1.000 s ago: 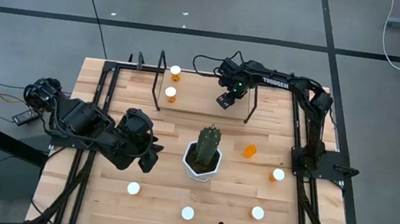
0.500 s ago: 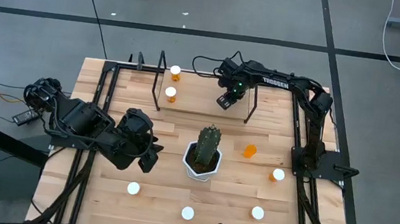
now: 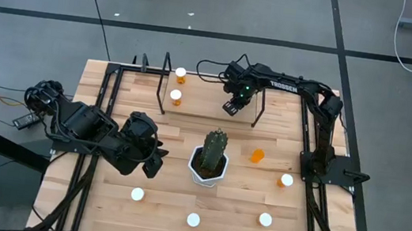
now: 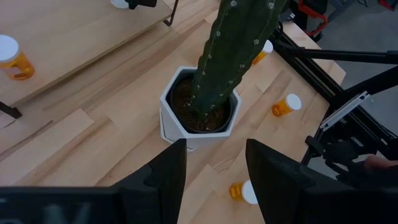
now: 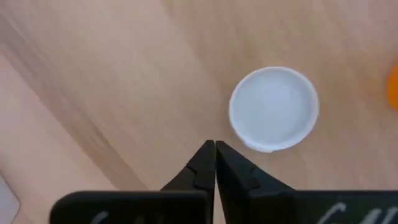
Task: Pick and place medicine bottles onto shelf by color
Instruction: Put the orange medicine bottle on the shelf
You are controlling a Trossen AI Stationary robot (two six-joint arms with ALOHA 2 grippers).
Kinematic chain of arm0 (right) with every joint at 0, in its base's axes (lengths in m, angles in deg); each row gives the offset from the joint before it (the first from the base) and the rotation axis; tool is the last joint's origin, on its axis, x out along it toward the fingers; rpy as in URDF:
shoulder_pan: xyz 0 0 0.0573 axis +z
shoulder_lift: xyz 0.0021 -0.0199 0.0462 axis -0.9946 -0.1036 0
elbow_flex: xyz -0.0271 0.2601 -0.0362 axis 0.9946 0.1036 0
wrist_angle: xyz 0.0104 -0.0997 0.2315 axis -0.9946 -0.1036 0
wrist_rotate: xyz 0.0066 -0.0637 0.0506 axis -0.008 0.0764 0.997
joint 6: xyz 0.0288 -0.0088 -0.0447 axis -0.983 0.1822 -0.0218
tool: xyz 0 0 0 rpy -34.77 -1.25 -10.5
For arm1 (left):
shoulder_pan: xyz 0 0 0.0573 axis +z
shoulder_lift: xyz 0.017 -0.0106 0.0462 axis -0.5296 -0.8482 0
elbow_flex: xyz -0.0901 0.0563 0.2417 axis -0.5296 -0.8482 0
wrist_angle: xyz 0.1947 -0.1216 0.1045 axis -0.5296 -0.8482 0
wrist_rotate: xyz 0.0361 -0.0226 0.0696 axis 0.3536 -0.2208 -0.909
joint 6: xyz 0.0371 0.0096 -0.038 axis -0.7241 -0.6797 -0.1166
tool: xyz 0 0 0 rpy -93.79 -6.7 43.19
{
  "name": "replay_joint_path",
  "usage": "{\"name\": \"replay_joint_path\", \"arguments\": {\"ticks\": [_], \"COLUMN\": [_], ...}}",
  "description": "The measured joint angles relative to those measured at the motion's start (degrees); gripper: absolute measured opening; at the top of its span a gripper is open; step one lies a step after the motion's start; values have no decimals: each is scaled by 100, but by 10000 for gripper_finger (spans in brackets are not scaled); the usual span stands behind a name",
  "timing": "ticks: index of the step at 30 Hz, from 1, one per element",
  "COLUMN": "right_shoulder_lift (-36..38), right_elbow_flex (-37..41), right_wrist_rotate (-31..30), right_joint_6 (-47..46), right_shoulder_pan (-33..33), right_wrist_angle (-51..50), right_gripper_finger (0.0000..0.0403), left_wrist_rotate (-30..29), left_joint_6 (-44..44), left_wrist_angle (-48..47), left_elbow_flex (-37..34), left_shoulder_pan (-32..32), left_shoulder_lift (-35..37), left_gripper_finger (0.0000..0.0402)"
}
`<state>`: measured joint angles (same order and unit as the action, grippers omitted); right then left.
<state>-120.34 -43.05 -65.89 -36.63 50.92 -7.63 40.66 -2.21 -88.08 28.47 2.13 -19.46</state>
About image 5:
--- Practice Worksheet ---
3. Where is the white bottle cap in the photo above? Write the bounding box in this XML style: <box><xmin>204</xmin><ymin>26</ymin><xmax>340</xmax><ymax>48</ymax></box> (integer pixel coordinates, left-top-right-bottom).
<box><xmin>228</xmin><ymin>66</ymin><xmax>320</xmax><ymax>154</ymax></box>

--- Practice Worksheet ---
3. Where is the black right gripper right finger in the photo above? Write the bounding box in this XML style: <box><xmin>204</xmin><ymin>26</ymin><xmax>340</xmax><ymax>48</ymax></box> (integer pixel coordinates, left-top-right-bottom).
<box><xmin>216</xmin><ymin>141</ymin><xmax>398</xmax><ymax>224</ymax></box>

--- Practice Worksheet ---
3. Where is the orange pill bottle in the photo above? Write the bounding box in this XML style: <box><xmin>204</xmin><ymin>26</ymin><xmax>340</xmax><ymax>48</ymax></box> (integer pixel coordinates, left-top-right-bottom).
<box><xmin>386</xmin><ymin>60</ymin><xmax>398</xmax><ymax>112</ymax></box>

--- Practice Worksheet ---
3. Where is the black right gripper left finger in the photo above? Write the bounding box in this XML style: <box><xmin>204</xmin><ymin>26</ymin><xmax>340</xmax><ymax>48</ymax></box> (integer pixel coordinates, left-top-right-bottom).
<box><xmin>49</xmin><ymin>140</ymin><xmax>216</xmax><ymax>224</ymax></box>

